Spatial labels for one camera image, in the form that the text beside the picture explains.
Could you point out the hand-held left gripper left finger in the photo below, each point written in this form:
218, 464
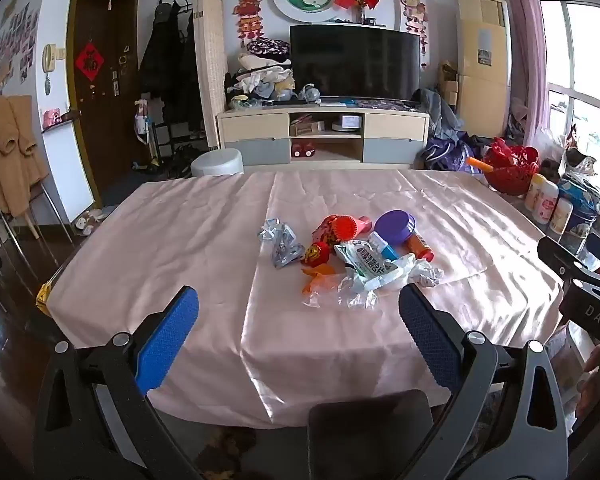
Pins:
170, 340

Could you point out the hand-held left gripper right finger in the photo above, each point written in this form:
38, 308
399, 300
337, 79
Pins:
430, 340

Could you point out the orange bottle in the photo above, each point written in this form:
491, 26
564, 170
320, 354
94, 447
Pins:
419, 246

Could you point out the black bin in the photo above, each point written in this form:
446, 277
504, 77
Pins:
365, 435

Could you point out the silver blister pack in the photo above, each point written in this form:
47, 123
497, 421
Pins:
285, 252

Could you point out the white jar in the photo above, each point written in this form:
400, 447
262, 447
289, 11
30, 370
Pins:
561, 215

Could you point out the blue tin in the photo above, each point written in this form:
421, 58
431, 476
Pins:
582, 220

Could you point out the white bottle pink label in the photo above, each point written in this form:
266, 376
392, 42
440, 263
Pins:
546, 202

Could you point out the crumpled white tissue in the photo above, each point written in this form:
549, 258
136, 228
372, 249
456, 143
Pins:
427, 274

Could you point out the white bottle yellow label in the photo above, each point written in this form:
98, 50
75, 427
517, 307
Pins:
534, 192

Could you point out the clear plastic wrapper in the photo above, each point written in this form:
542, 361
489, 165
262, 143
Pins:
350, 297

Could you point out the red plastic basket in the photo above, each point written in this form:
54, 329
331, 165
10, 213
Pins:
510, 175

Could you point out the white green printed bag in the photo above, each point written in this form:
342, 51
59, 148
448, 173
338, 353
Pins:
365, 262

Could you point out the pink satin tablecloth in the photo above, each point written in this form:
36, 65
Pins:
180, 220

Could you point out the purple round lid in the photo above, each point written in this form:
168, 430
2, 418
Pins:
394, 224

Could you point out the orange wrapper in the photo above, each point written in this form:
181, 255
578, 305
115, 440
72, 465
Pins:
316, 277

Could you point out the red fluted paper cup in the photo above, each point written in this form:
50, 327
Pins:
349, 227

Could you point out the red yellow ornament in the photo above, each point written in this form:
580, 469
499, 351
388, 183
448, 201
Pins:
316, 255

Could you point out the pair of slippers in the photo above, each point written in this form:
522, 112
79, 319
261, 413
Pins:
87, 220

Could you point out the red gold wrapper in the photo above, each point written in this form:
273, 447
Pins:
325, 232

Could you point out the blue purple clothes pile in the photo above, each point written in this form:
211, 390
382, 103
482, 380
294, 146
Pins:
445, 145

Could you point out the cream standing air conditioner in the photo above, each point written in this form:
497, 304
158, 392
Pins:
482, 95

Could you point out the metal chair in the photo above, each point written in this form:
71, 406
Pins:
50, 210

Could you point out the white round stool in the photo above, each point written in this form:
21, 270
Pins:
217, 162

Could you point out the white board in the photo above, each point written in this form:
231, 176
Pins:
70, 170

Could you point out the cardboard boxes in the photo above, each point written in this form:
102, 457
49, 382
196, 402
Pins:
448, 87

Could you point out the beige grey television cabinet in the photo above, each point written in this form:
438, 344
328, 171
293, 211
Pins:
395, 127

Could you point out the window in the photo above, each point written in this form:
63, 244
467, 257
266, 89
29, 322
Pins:
580, 45

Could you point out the child scooter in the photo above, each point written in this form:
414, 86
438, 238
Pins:
142, 125

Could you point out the pink curtain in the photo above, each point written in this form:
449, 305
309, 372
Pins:
522, 35

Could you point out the dark brown door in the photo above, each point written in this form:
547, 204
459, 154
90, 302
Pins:
105, 120

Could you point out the brown coat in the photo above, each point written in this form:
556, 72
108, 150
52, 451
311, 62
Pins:
12, 150

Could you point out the black hanging coats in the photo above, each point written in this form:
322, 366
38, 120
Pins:
167, 60

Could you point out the pile of clothes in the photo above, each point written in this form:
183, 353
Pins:
262, 75

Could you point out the black television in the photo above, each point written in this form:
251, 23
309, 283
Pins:
355, 60

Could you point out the beige woven folding screen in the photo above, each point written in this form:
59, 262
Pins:
210, 60

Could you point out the red diamond door decoration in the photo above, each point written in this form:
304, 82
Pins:
89, 61

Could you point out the red fish hanging decoration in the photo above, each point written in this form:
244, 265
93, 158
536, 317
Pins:
249, 10

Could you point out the pink hanging wall decoration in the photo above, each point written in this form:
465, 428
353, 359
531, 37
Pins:
414, 15

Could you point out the cream wall intercom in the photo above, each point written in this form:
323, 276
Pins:
48, 57

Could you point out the group of wall photos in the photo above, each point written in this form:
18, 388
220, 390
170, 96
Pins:
15, 40

